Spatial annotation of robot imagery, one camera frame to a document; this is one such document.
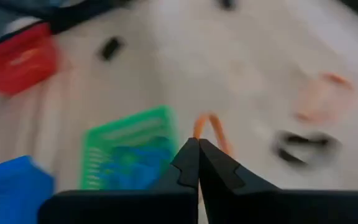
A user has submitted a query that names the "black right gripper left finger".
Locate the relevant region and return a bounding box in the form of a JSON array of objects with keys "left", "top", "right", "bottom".
[{"left": 149, "top": 137, "right": 200, "bottom": 224}]

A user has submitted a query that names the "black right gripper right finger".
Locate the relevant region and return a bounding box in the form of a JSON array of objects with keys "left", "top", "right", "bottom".
[{"left": 199, "top": 138, "right": 281, "bottom": 224}]

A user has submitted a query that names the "black rubber band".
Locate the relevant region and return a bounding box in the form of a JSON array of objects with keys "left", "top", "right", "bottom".
[{"left": 271, "top": 129, "right": 342, "bottom": 170}]

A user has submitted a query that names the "green plastic basket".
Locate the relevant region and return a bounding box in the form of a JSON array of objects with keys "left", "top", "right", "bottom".
[{"left": 79, "top": 105, "right": 180, "bottom": 190}]

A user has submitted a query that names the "small black block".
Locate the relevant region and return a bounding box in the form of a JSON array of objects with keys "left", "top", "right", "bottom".
[{"left": 97, "top": 35, "right": 126, "bottom": 62}]

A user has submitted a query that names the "blue plastic basket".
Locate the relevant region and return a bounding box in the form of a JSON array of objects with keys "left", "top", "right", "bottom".
[{"left": 0, "top": 155, "right": 55, "bottom": 224}]

